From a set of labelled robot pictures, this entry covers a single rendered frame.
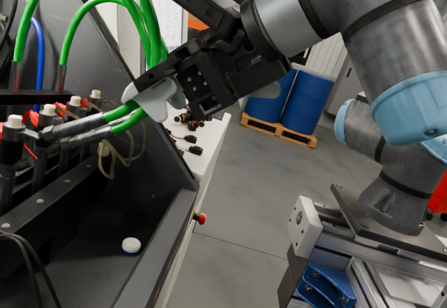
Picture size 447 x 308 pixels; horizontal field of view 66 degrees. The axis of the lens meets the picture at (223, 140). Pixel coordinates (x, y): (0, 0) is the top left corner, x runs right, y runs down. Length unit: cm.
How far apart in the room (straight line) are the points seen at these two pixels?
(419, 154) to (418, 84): 54
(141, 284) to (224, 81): 33
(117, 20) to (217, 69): 51
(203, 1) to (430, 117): 23
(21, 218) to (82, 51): 40
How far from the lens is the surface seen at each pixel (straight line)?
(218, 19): 37
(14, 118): 56
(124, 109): 47
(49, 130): 53
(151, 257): 61
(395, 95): 30
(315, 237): 83
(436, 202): 452
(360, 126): 88
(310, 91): 530
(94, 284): 73
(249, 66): 37
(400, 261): 93
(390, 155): 86
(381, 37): 31
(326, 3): 33
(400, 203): 86
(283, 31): 33
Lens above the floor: 134
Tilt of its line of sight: 18 degrees down
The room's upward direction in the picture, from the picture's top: 19 degrees clockwise
